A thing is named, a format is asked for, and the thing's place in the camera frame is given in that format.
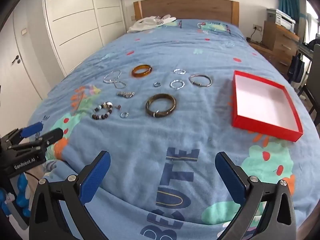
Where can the white wardrobe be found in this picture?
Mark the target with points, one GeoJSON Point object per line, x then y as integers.
{"type": "Point", "coordinates": [80, 25]}

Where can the dark chair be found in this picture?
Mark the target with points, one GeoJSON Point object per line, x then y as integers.
{"type": "Point", "coordinates": [313, 80]}

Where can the silver bangle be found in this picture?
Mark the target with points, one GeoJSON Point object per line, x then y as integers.
{"type": "Point", "coordinates": [200, 84]}

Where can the wall socket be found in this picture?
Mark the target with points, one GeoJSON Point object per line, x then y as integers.
{"type": "Point", "coordinates": [257, 27]}

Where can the white printer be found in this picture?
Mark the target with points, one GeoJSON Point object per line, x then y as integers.
{"type": "Point", "coordinates": [281, 18]}

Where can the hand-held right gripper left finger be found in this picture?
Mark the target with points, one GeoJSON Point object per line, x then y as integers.
{"type": "Point", "coordinates": [96, 177]}

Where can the teal curtain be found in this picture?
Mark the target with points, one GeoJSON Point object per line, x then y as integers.
{"type": "Point", "coordinates": [288, 3]}

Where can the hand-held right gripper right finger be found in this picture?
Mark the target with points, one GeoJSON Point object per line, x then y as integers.
{"type": "Point", "coordinates": [230, 177]}

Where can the blue bag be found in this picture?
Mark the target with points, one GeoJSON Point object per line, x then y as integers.
{"type": "Point", "coordinates": [295, 67]}

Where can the person's left hand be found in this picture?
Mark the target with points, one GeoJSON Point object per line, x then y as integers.
{"type": "Point", "coordinates": [22, 185]}

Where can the dark brown bangle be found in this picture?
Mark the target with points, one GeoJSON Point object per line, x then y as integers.
{"type": "Point", "coordinates": [150, 110]}

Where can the red cardboard box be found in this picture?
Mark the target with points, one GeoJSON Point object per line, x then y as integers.
{"type": "Point", "coordinates": [260, 100]}

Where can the white door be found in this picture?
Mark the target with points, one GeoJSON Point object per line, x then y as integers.
{"type": "Point", "coordinates": [22, 75]}

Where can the wooden dresser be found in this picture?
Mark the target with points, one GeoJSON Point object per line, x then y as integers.
{"type": "Point", "coordinates": [280, 45]}

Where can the wooden nightstand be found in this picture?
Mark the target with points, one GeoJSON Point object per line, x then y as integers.
{"type": "Point", "coordinates": [260, 47]}

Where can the amber bangle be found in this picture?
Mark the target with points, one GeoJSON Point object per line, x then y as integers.
{"type": "Point", "coordinates": [136, 73]}

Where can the small bead earring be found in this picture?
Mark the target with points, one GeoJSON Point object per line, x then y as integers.
{"type": "Point", "coordinates": [118, 107]}

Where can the silver twisted hoop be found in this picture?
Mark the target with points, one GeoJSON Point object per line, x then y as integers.
{"type": "Point", "coordinates": [175, 71]}
{"type": "Point", "coordinates": [171, 85]}

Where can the wooden headboard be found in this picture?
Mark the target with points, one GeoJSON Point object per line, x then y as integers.
{"type": "Point", "coordinates": [187, 7]}

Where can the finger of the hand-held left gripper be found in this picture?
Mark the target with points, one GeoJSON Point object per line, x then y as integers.
{"type": "Point", "coordinates": [31, 129]}
{"type": "Point", "coordinates": [52, 135]}

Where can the white cloth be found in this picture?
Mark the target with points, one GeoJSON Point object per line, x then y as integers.
{"type": "Point", "coordinates": [145, 25]}

